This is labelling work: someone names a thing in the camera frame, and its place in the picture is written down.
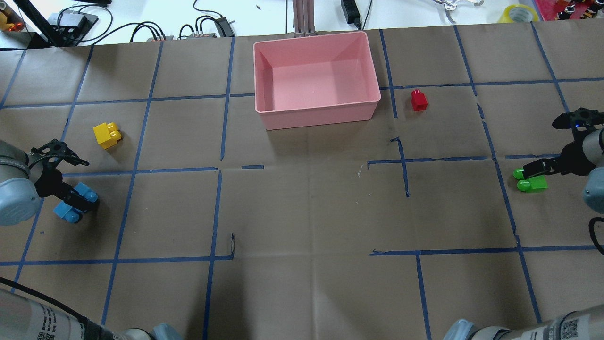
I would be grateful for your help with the aluminium frame post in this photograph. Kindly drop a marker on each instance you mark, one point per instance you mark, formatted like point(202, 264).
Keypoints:
point(304, 18)

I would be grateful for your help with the green toy block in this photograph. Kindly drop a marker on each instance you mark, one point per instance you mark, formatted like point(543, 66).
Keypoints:
point(529, 185)

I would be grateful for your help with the black power adapter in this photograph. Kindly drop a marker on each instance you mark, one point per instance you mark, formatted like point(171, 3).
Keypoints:
point(351, 12)

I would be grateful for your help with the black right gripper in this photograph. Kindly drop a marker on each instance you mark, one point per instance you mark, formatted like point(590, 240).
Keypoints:
point(572, 162)

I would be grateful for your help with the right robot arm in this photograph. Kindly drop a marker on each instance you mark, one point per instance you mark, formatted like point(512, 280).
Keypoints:
point(593, 192)

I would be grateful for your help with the pink plastic box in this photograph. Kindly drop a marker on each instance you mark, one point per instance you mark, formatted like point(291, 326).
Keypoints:
point(315, 80)

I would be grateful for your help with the yellow toy block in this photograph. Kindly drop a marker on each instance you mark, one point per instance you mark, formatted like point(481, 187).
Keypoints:
point(107, 134)

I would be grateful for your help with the blue toy block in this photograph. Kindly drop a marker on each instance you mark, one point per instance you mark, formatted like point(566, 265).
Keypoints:
point(75, 202)

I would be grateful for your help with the yellow tape roll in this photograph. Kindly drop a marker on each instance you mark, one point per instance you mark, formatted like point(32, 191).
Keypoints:
point(518, 13)

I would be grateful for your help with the red toy block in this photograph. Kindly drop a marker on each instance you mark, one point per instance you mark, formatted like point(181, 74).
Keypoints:
point(419, 100)

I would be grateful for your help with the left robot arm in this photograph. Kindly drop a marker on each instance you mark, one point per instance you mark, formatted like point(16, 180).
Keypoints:
point(27, 177)

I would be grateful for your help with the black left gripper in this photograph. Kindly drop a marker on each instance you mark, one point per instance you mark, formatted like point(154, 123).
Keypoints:
point(48, 183)

